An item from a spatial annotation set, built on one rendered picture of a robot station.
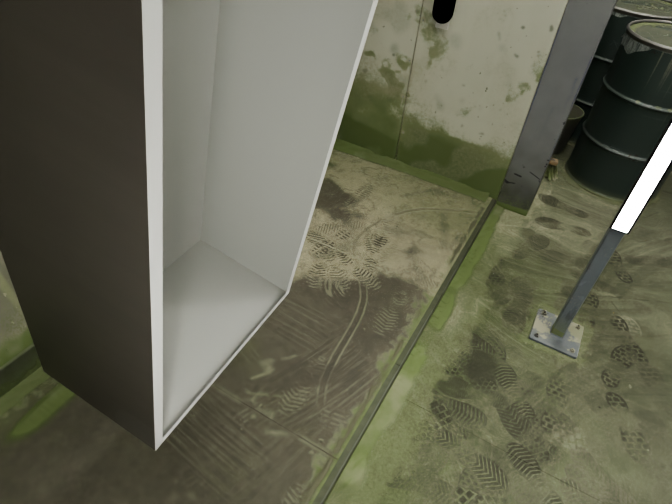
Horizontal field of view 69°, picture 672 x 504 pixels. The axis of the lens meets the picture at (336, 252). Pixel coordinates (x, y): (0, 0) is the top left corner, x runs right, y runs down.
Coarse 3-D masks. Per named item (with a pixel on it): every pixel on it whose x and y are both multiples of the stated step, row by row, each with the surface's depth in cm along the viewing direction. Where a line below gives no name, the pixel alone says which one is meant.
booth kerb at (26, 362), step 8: (32, 344) 169; (24, 352) 167; (32, 352) 170; (16, 360) 165; (24, 360) 168; (32, 360) 171; (0, 368) 161; (8, 368) 163; (16, 368) 166; (24, 368) 169; (32, 368) 172; (0, 376) 162; (8, 376) 165; (16, 376) 167; (24, 376) 170; (0, 384) 163; (8, 384) 166; (16, 384) 169; (0, 392) 164
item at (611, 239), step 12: (612, 240) 174; (600, 252) 179; (612, 252) 177; (588, 264) 187; (600, 264) 182; (588, 276) 187; (576, 288) 192; (588, 288) 190; (576, 300) 195; (564, 312) 201; (576, 312) 198; (564, 324) 205
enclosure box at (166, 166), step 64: (0, 0) 50; (64, 0) 46; (128, 0) 42; (192, 0) 99; (256, 0) 103; (320, 0) 96; (0, 64) 56; (64, 64) 51; (128, 64) 46; (192, 64) 110; (256, 64) 112; (320, 64) 104; (0, 128) 64; (64, 128) 57; (128, 128) 52; (192, 128) 123; (256, 128) 123; (320, 128) 114; (0, 192) 75; (64, 192) 66; (128, 192) 59; (192, 192) 140; (256, 192) 136; (64, 256) 77; (128, 256) 68; (192, 256) 156; (256, 256) 153; (64, 320) 94; (128, 320) 80; (192, 320) 141; (256, 320) 146; (64, 384) 119; (128, 384) 97; (192, 384) 128
